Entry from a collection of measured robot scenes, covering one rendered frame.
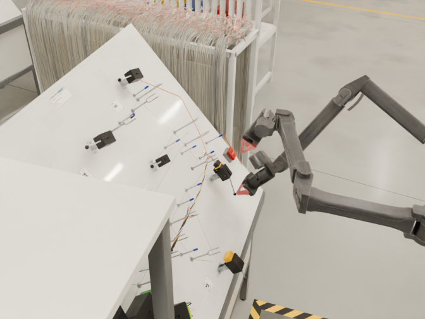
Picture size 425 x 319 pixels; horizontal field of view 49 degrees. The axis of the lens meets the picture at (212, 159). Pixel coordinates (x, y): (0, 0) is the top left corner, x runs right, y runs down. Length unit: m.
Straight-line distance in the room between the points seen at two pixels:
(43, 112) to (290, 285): 2.03
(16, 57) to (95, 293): 4.17
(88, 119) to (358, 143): 3.14
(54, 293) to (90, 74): 1.20
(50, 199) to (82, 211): 0.07
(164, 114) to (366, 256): 1.92
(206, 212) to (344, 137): 2.72
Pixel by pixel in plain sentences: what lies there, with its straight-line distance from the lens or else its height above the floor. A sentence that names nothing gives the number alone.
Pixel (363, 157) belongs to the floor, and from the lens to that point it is 4.28.
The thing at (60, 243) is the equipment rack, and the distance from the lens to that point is 0.78.
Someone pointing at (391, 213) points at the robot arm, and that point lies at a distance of 1.45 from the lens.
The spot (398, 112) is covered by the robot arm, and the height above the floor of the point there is 1.52.
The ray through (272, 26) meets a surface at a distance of 4.94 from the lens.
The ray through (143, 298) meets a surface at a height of 1.27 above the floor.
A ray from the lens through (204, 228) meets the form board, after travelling 1.92.
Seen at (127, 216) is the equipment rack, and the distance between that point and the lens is 0.81.
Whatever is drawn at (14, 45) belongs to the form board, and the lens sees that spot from 4.75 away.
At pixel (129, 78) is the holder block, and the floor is 1.58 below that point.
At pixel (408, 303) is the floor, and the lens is 3.23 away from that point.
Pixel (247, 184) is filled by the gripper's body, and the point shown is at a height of 1.14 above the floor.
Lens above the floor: 2.40
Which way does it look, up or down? 37 degrees down
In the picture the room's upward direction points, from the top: 1 degrees clockwise
